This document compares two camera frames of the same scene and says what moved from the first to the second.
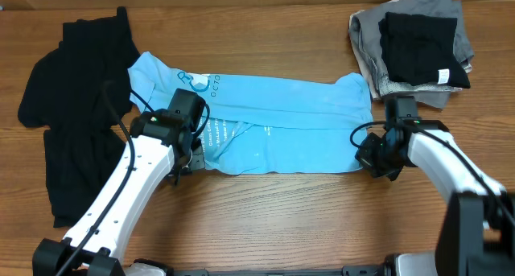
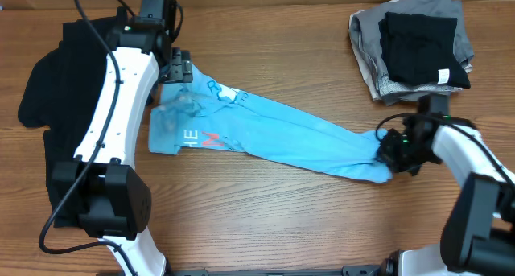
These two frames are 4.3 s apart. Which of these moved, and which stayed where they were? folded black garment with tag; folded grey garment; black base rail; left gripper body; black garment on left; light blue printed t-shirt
Moved: left gripper body; light blue printed t-shirt
Stayed: folded black garment with tag; folded grey garment; black base rail; black garment on left
